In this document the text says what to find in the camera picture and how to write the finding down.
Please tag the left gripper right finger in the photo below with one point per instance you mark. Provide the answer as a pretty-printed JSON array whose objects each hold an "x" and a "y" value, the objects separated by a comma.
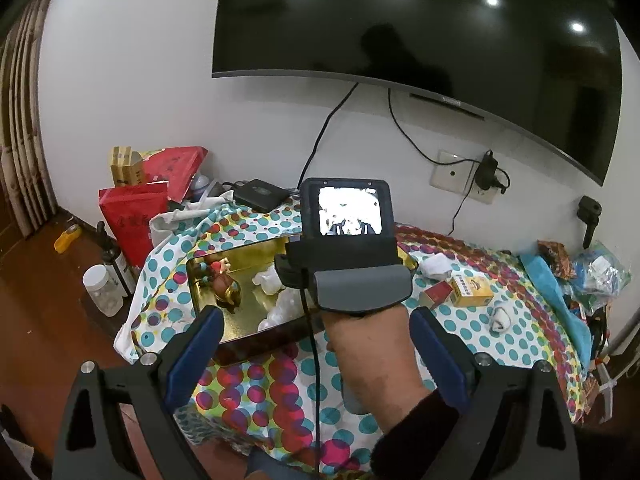
[{"x": 513, "y": 421}]

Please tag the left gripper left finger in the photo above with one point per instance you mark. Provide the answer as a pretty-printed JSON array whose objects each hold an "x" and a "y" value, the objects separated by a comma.
[{"x": 93, "y": 442}]

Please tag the brown gourd ornament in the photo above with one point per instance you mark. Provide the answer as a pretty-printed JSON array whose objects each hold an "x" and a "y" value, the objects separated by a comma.
[{"x": 215, "y": 276}]

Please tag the person right hand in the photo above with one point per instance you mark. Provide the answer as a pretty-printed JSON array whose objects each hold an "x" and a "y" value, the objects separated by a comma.
[{"x": 377, "y": 361}]

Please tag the white crumpled paper ball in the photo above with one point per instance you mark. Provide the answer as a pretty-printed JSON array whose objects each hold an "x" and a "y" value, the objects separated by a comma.
[{"x": 283, "y": 304}]

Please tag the white rolled sock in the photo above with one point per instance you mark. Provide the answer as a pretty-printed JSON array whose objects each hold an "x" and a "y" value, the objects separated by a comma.
[
  {"x": 436, "y": 267},
  {"x": 500, "y": 321}
]

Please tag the red small box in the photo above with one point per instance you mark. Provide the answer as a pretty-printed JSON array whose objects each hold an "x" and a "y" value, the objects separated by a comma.
[{"x": 435, "y": 295}]

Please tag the gold metal tin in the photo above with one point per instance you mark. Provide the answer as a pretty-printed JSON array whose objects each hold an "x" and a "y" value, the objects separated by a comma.
[{"x": 241, "y": 340}]

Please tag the black set-top box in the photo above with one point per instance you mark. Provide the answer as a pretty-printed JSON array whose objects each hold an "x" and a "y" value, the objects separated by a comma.
[{"x": 259, "y": 195}]

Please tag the blue cloth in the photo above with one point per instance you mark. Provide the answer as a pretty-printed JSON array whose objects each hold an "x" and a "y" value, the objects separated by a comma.
[{"x": 546, "y": 283}]

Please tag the clear plastic jar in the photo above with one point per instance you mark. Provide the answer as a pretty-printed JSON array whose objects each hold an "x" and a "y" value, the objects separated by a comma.
[{"x": 102, "y": 290}]

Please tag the black power adapter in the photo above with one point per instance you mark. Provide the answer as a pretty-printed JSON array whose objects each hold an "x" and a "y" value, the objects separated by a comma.
[{"x": 489, "y": 175}]

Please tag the polka dot tablecloth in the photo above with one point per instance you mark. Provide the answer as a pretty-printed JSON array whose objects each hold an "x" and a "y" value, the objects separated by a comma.
[{"x": 288, "y": 401}]

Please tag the clear plastic bag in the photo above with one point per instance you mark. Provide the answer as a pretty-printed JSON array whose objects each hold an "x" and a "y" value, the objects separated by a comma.
[{"x": 599, "y": 277}]

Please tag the brown patterned pouch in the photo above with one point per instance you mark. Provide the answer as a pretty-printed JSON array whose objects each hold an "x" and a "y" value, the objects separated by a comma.
[{"x": 557, "y": 258}]

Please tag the dark glass bottle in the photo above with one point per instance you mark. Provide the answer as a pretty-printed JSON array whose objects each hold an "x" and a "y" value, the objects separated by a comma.
[{"x": 115, "y": 261}]

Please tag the red paper bag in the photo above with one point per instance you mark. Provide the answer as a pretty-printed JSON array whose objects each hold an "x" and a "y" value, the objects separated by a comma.
[{"x": 175, "y": 166}]

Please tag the red gift bag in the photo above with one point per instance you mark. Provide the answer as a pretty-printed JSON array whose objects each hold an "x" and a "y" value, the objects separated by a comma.
[{"x": 128, "y": 211}]

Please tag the yellow cardboard box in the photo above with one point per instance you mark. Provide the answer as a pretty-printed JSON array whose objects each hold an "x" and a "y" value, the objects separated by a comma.
[{"x": 126, "y": 166}]

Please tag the white wall socket plate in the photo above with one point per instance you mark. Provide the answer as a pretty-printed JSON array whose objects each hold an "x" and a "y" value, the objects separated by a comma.
[{"x": 454, "y": 175}]

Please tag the black wall bracket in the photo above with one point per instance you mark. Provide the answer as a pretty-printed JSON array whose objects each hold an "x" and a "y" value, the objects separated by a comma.
[{"x": 589, "y": 211}]

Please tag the wall mounted television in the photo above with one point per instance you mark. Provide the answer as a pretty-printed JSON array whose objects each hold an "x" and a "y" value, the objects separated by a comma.
[{"x": 551, "y": 69}]

